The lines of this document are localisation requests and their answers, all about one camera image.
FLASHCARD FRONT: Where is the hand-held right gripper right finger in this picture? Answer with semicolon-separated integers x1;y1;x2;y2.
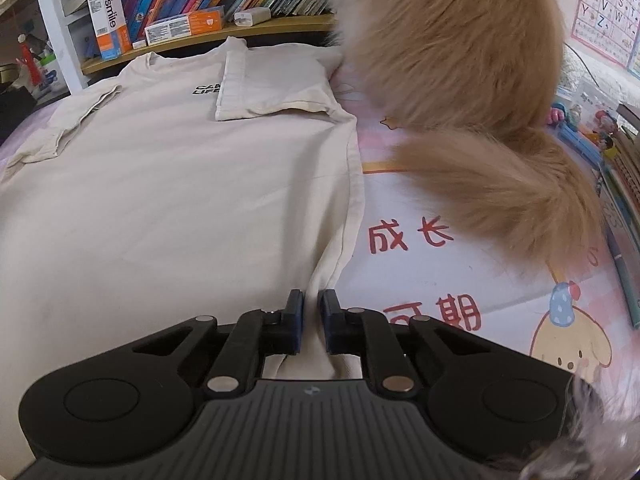
318;288;494;396

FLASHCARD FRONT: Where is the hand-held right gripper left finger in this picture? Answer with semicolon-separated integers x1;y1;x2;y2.
134;288;305;401

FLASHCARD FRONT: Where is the cream t-shirt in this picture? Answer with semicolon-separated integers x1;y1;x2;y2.
0;35;367;480

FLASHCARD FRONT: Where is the pink cartoon printed table mat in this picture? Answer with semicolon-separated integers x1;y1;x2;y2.
0;45;640;403

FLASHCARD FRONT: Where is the grey fluffy material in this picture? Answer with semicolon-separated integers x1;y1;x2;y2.
517;374;640;480

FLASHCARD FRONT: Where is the orange fluffy cat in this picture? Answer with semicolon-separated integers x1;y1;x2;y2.
317;0;607;283

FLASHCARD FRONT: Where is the blue pen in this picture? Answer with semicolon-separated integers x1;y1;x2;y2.
606;227;640;331

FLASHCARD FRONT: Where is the white charger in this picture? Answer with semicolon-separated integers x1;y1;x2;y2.
233;7;272;26

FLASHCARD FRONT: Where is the blue plastic toy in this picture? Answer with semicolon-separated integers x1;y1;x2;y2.
547;101;622;169

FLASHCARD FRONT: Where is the flat orange and white box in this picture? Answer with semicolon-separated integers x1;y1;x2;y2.
144;5;227;46

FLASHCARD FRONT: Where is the white bottle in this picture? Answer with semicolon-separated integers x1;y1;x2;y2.
39;54;67;93

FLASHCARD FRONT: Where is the tall orange and white box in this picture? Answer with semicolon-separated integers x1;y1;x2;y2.
87;0;134;62

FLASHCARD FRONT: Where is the dark bag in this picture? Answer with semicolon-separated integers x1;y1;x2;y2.
0;62;40;128

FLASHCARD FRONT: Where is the red tassel ornament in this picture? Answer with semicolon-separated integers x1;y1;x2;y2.
17;34;47;88

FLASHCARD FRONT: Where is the white and wooden bookshelf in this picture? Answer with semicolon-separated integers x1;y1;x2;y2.
29;0;341;97

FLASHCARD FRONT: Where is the alphabet wall poster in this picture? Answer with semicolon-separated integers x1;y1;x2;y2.
569;0;640;75

